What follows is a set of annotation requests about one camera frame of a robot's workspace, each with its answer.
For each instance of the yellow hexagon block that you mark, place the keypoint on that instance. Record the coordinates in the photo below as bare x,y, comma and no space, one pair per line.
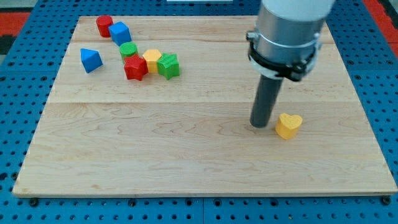
151,57

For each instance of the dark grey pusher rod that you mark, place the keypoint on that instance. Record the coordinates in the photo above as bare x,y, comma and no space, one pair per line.
266,95

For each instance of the green star block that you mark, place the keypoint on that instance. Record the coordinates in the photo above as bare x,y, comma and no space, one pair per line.
168,66

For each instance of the light wooden board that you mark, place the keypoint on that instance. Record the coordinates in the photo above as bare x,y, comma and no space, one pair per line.
103,136

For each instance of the yellow heart block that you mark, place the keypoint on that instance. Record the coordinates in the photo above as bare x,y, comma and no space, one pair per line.
287,125

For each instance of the blue triangular prism block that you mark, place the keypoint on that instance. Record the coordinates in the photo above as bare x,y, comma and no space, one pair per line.
90,59

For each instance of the green cylinder block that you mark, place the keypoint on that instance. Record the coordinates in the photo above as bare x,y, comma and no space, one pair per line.
127,49

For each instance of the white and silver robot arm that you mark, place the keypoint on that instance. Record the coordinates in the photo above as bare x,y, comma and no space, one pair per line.
285,42

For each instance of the red star block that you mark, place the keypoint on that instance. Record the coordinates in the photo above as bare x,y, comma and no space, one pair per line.
135,67

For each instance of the blue cube block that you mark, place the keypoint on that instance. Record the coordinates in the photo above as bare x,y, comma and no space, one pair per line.
120,33

